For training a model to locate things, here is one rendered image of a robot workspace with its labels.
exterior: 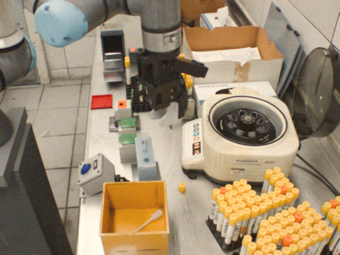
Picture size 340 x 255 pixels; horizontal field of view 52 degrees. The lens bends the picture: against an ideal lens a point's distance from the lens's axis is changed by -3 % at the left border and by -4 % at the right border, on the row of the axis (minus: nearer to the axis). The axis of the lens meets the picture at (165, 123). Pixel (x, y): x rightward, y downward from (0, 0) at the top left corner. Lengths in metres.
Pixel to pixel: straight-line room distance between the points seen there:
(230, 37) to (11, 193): 0.89
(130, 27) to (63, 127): 1.32
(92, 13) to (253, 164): 0.50
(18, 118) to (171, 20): 0.62
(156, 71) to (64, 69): 2.30
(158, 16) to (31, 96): 2.30
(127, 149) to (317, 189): 0.49
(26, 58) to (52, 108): 1.69
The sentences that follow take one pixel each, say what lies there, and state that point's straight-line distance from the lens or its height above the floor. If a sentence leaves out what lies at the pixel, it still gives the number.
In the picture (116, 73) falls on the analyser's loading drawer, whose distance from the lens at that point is 1.22.
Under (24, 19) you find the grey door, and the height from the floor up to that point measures 0.55.
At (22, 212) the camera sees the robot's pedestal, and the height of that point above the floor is 0.69.
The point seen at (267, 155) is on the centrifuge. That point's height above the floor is 0.99.
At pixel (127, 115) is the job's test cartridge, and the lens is 1.03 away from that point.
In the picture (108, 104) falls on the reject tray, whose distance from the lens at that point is 1.17.
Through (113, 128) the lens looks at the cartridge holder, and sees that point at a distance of 1.06.
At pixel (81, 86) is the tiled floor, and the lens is 2.89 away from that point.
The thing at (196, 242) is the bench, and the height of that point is 0.88.
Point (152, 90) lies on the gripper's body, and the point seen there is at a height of 1.17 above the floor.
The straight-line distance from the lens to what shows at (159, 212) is 0.83.
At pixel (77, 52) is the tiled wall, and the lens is 2.89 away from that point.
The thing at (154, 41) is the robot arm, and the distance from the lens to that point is 0.68.
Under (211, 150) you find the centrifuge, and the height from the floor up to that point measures 0.98.
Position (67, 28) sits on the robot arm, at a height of 1.33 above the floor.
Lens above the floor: 1.56
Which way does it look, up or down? 40 degrees down
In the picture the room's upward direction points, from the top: straight up
